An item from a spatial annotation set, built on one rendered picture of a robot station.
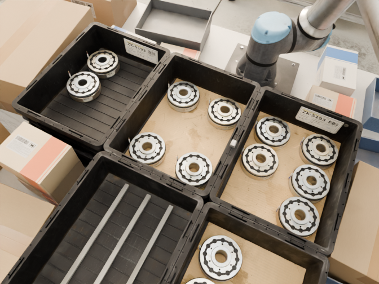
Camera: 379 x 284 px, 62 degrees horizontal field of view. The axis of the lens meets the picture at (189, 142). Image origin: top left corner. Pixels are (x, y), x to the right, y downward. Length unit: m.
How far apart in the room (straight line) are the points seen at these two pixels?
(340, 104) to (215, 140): 0.49
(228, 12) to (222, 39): 1.33
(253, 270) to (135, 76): 0.70
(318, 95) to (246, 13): 1.67
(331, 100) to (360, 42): 1.65
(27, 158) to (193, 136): 0.45
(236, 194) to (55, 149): 0.49
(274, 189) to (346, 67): 0.61
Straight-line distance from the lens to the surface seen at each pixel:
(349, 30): 2.91
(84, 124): 1.01
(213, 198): 0.75
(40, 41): 1.19
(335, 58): 1.35
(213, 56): 1.35
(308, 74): 1.38
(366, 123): 1.28
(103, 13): 1.42
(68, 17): 1.25
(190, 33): 1.36
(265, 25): 1.09
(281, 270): 0.85
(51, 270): 0.87
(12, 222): 0.90
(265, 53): 1.11
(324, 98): 1.22
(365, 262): 0.90
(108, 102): 1.04
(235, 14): 2.74
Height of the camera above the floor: 1.63
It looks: 59 degrees down
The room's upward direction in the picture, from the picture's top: 4 degrees clockwise
